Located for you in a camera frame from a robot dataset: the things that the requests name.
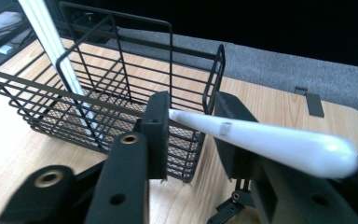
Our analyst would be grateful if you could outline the grey tape strip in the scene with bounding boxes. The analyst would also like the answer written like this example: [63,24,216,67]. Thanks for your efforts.
[293,85,325,119]

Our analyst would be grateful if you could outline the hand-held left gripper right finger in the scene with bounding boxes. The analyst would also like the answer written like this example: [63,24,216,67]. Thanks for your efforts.
[213,91,358,224]

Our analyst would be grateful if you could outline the metal spoon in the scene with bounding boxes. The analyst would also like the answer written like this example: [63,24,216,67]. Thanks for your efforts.
[168,108,358,179]

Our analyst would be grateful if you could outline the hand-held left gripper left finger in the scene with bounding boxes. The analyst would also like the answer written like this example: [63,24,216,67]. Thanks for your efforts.
[84,91,172,224]

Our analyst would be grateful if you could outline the black curtain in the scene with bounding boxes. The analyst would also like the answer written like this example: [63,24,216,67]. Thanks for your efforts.
[74,0,358,70]

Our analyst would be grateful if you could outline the black wire basket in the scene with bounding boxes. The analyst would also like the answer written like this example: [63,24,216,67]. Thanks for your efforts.
[0,1,227,184]

